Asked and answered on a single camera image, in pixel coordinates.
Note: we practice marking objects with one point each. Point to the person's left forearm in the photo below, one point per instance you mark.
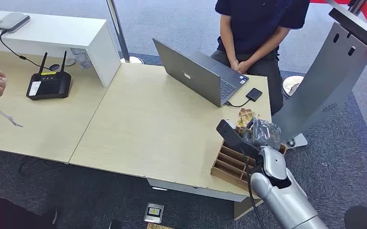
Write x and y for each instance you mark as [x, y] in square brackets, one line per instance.
[265, 47]

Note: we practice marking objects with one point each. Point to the seated person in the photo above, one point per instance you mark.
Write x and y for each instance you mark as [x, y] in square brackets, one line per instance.
[259, 19]

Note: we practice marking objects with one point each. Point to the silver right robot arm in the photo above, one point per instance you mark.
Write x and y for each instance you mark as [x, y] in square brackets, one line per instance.
[284, 202]

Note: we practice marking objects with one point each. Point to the clear drinking glass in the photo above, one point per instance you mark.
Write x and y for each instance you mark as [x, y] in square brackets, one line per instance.
[82, 58]

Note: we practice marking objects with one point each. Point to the operator's leg and shoe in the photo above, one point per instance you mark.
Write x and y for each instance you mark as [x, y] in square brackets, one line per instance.
[10, 211]

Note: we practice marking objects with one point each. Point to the white desk shelf riser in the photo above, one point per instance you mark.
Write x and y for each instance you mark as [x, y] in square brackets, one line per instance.
[60, 31]

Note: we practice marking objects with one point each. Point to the gold patterned item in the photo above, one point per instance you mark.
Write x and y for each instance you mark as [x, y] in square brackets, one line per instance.
[158, 227]

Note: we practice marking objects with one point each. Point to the person's left hand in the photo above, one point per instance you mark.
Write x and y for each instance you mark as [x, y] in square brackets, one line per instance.
[245, 67]

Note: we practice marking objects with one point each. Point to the black rounded object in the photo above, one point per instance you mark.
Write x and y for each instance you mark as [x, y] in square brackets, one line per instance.
[365, 218]

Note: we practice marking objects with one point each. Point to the grey metal gate stand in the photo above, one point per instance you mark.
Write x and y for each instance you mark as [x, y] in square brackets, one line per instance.
[322, 85]

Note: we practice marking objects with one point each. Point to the wooden slotted card holder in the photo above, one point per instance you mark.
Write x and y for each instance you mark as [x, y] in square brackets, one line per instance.
[231, 164]

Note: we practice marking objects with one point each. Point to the black remote controller with antennas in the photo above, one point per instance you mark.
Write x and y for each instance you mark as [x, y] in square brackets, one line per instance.
[49, 87]

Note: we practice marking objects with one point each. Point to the round metal stanchion base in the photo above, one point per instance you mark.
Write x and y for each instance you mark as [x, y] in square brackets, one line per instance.
[292, 83]

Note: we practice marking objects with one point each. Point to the grey laptop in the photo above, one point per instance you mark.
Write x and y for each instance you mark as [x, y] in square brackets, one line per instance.
[189, 72]

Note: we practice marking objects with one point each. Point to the black square usb hub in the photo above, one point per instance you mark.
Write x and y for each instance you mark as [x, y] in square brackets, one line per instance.
[254, 94]

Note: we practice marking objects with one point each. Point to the stanchion pole with round base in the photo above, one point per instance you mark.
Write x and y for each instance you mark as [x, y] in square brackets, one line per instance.
[117, 28]

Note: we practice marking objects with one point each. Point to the small black round disc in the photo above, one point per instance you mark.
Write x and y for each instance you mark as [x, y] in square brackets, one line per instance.
[54, 67]

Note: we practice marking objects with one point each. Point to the person's right hand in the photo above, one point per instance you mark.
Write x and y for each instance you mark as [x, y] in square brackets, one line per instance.
[235, 65]

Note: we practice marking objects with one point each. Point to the orange autumn hotel card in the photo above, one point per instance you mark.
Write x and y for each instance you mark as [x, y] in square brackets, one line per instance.
[245, 115]

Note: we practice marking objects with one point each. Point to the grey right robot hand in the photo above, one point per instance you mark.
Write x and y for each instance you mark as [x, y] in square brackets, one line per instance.
[265, 134]

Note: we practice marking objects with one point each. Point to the wooden desk support panel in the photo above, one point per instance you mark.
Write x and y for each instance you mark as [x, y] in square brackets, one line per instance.
[243, 208]

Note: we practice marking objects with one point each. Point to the metal floor socket box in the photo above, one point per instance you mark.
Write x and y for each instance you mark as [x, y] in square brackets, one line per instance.
[154, 212]

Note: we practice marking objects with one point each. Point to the person's right forearm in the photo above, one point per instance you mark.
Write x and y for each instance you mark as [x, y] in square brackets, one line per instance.
[226, 41]

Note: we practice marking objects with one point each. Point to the grey flat device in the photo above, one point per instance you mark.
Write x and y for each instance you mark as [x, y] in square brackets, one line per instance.
[12, 21]

